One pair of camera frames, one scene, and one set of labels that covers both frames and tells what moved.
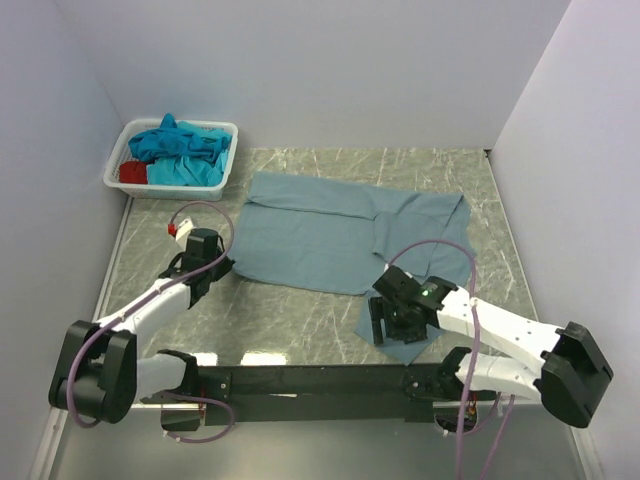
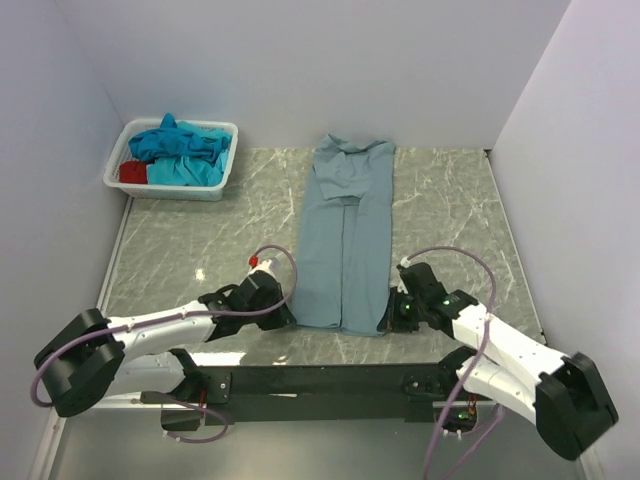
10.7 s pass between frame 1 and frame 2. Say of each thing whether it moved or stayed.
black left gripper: moved
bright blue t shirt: stayed
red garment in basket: stayed
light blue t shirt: stayed
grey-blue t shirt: moved
